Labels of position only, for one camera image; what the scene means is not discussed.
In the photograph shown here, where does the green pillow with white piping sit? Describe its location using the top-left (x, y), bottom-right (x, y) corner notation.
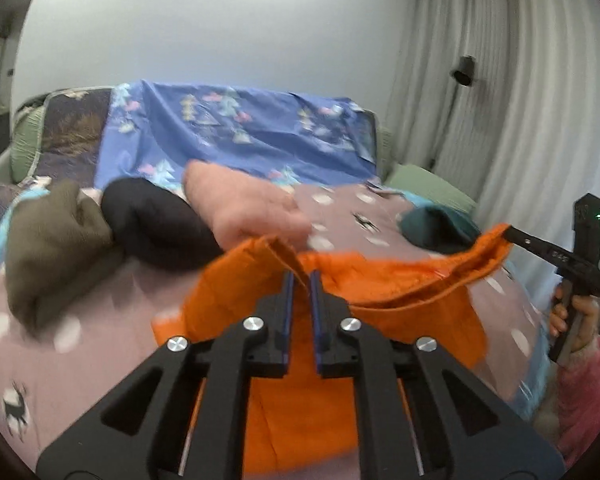
top-left (11, 105), bottom-right (47, 184)

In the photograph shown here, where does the mauve dotted blanket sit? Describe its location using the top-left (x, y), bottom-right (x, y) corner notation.
top-left (0, 182), bottom-right (556, 461)

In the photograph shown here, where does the pink puffer jacket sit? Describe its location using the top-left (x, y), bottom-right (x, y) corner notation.
top-left (185, 160), bottom-right (312, 252)

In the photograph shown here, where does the white pleated curtain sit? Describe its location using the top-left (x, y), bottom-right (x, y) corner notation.
top-left (380, 0), bottom-right (600, 281)

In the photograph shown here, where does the large green pillow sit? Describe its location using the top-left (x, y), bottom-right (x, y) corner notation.
top-left (385, 164), bottom-right (478, 216)

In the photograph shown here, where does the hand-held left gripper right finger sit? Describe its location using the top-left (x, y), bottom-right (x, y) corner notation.
top-left (310, 270), bottom-right (566, 480)

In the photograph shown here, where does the olive fleece garment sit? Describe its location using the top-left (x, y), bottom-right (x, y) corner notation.
top-left (7, 180), bottom-right (127, 335)

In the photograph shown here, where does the blue tree-print sheet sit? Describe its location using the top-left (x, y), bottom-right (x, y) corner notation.
top-left (95, 79), bottom-right (382, 196)

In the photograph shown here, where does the person's right hand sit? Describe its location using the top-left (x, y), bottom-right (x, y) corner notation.
top-left (549, 284), bottom-right (600, 357)

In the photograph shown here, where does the black floor lamp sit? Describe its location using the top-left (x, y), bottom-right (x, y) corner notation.
top-left (452, 56), bottom-right (477, 87)

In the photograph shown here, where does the dark floral pillow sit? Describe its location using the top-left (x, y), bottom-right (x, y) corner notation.
top-left (34, 89), bottom-right (114, 182)

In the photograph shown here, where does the dark teal fleece garment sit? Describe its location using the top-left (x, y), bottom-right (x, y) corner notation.
top-left (399, 206), bottom-right (482, 256)

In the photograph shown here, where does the orange puffer jacket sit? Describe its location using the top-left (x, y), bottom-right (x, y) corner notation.
top-left (151, 223), bottom-right (511, 476)

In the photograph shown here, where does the person's right forearm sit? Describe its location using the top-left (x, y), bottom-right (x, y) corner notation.
top-left (532, 335), bottom-right (600, 467)

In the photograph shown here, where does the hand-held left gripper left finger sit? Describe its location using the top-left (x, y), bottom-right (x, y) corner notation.
top-left (36, 272), bottom-right (296, 480)

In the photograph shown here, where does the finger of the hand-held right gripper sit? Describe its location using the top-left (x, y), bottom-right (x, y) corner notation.
top-left (502, 225), bottom-right (581, 272)

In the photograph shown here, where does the black puffer jacket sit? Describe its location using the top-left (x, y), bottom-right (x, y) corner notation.
top-left (101, 178), bottom-right (222, 272)

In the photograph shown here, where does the upright green pillow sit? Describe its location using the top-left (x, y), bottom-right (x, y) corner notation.
top-left (377, 127), bottom-right (395, 182)

